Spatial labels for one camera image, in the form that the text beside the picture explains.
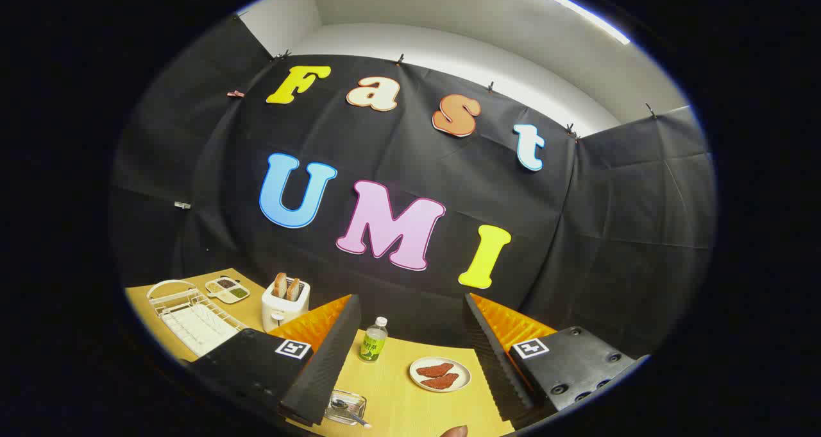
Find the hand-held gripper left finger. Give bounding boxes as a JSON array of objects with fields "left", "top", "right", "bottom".
[{"left": 186, "top": 294, "right": 362, "bottom": 428}]

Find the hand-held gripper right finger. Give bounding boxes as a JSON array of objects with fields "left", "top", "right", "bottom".
[{"left": 463, "top": 293, "right": 650, "bottom": 425}]

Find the metal wire basket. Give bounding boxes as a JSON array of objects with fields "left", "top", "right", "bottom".
[{"left": 324, "top": 390, "right": 368, "bottom": 425}]

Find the metal spoon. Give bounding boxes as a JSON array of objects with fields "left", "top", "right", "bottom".
[{"left": 330, "top": 398, "right": 373, "bottom": 429}]

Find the white wire dish rack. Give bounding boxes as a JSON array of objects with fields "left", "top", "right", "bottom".
[{"left": 146, "top": 280, "right": 250, "bottom": 359}]

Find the white oval dish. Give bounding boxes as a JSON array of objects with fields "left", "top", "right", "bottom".
[{"left": 409, "top": 357, "right": 472, "bottom": 393}]

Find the green label drink bottle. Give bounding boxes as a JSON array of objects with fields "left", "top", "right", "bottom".
[{"left": 358, "top": 316, "right": 389, "bottom": 363}]

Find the white toaster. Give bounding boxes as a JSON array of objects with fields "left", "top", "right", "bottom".
[{"left": 261, "top": 278, "right": 311, "bottom": 333}]

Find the divided condiment tray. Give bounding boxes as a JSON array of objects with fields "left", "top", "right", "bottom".
[{"left": 205, "top": 277, "right": 251, "bottom": 305}]

